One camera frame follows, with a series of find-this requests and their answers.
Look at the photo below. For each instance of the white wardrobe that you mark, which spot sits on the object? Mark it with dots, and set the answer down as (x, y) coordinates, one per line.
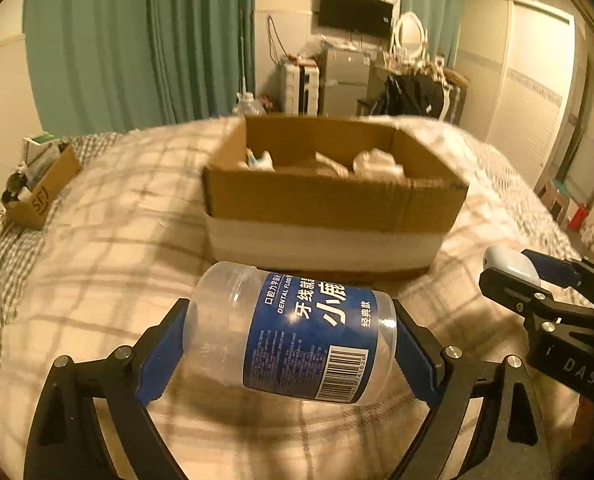
(518, 59)

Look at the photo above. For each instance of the white toy figure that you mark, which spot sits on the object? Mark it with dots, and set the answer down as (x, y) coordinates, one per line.
(254, 163)

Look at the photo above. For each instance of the white tissue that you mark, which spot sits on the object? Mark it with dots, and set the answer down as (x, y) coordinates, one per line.
(377, 165)

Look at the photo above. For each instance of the black wall television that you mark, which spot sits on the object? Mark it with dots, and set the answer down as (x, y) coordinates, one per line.
(365, 17)

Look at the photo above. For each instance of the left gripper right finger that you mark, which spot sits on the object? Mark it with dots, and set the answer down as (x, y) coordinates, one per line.
(508, 441)

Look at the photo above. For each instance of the grey mini fridge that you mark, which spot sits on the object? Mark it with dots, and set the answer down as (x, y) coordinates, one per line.
(344, 80)

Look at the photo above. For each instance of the clear jar blue label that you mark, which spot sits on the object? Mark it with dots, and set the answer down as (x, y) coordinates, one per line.
(300, 337)

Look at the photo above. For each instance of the white oval mirror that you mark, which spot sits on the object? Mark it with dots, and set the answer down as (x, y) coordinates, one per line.
(408, 38)

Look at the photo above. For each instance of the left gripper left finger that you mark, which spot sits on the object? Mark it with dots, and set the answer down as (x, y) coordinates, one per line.
(66, 440)

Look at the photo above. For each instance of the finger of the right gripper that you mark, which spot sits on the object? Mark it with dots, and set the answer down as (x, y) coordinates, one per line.
(525, 298)
(565, 273)

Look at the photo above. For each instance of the small wooden stool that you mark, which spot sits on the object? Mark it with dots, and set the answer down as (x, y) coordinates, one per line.
(555, 198)

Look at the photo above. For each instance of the plaid bed blanket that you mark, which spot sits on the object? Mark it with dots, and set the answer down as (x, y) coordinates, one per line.
(131, 238)

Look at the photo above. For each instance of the white earbuds case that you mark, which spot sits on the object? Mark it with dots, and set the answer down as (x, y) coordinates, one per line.
(509, 262)

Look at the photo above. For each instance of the large cardboard box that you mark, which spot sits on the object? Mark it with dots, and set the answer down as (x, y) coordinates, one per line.
(307, 220)

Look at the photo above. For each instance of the white drawer cabinet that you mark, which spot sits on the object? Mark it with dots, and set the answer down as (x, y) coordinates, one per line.
(299, 85)

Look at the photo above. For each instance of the chair with black clothes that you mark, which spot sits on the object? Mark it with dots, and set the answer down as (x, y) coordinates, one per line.
(413, 94)

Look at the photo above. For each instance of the small cardboard box with items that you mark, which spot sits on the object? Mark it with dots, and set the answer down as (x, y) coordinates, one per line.
(48, 164)

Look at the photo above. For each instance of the large water bottle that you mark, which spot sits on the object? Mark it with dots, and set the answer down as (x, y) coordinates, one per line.
(248, 105)

